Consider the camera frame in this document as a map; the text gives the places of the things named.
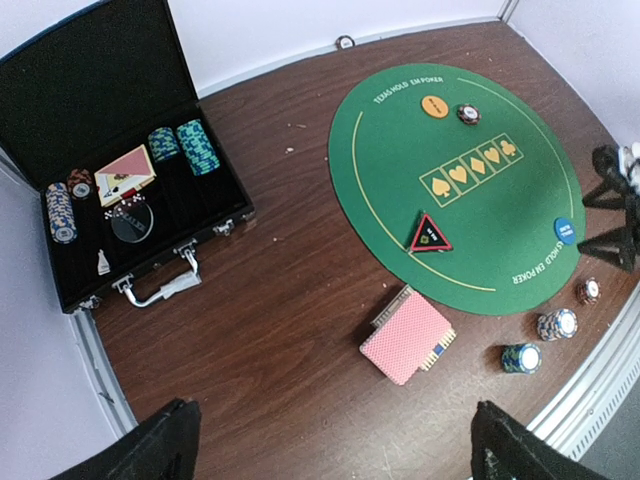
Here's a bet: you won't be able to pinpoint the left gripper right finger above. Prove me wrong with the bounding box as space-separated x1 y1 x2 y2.
471 401 600 480

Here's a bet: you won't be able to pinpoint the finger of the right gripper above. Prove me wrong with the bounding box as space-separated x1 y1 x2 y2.
578 199 639 273
582 145 630 210

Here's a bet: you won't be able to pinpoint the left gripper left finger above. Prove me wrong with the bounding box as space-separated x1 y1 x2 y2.
56 398 201 479

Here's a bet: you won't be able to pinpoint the brown orange chip stack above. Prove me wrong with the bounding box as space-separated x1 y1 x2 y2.
579 277 601 304

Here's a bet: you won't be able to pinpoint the blue tan chip stack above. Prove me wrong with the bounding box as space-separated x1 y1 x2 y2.
536 309 578 341

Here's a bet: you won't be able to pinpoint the triangular black red dealer button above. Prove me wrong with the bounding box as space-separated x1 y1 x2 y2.
408 212 454 253

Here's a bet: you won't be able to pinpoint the orange big blind button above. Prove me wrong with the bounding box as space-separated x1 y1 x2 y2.
421 95 449 119

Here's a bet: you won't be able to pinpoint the blue small blind button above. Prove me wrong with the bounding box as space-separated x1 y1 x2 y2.
553 217 577 246

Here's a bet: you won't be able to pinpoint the blue green chip stack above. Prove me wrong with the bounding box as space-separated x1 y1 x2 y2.
501 343 541 374

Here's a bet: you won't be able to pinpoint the red-backed card deck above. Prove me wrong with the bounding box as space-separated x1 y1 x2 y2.
359 285 456 386

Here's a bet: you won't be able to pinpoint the round green poker mat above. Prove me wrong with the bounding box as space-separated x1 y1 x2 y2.
328 64 586 316

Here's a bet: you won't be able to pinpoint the clear round dealer puck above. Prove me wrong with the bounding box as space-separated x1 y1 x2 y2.
106 197 155 244

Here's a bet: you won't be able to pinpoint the blue tan chip row case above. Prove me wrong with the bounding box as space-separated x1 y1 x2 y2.
45 182 77 244

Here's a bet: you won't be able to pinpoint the brown chip row in case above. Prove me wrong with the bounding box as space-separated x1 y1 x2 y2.
67 168 96 200

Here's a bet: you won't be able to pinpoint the playing cards in case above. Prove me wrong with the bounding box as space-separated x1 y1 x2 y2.
94 144 156 208

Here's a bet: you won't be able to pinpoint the teal chip row in case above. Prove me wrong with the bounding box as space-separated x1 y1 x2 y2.
176 119 220 176

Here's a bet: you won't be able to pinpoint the green blue chip row case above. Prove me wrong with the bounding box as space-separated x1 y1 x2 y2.
148 126 181 163

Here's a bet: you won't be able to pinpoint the black poker chip case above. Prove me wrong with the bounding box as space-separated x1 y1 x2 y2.
1 1 255 313

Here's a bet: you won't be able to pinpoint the aluminium front rail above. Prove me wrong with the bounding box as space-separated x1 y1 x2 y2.
528 289 639 461

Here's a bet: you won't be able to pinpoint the silver case handle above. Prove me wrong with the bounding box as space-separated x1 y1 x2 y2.
111 238 202 309

